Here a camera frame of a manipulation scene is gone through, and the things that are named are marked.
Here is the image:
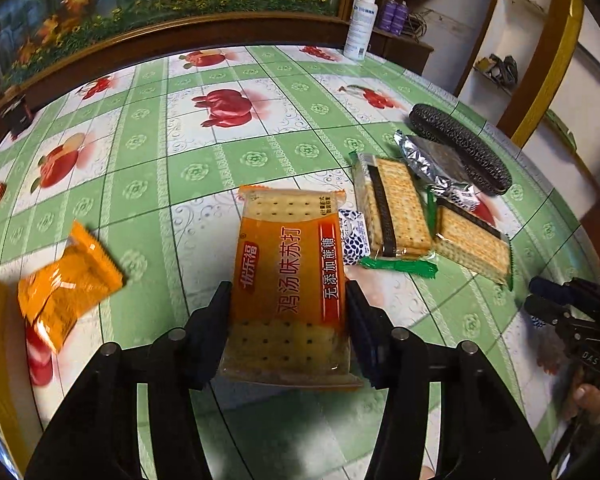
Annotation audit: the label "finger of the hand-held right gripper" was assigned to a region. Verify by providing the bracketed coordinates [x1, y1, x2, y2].
[524, 294, 577, 329]
[528, 276, 600, 306]

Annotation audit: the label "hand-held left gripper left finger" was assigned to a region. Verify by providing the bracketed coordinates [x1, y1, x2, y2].
[25, 281, 232, 480]

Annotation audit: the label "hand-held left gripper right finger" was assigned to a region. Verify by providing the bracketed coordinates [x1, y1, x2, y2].
[345, 280, 551, 480]

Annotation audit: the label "orange cracker pack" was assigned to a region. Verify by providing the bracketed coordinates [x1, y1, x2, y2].
[217, 185, 366, 393]

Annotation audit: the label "small white candy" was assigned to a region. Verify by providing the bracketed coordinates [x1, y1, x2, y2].
[337, 208, 371, 266]

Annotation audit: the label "orange snack packet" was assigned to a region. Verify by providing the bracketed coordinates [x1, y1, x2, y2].
[17, 221, 127, 356]

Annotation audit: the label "silver foil snack packet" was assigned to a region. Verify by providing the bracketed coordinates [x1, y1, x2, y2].
[394, 130, 478, 201]

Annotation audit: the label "person's right hand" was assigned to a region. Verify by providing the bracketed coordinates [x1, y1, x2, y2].
[572, 382, 600, 426]

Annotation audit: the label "clear cracker pack green ends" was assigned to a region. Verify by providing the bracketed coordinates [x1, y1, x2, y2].
[427, 195, 515, 291]
[349, 151, 438, 278]

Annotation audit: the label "black woven glasses case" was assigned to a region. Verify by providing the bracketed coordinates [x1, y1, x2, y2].
[409, 103, 512, 196]

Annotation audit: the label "green fruit print tablecloth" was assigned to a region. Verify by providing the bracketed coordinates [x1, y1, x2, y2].
[0, 44, 600, 480]

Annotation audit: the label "dark shoe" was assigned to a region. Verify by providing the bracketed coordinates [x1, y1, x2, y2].
[485, 54, 520, 86]

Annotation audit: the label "white spray bottle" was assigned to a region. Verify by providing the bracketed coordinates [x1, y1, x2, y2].
[342, 0, 378, 61]

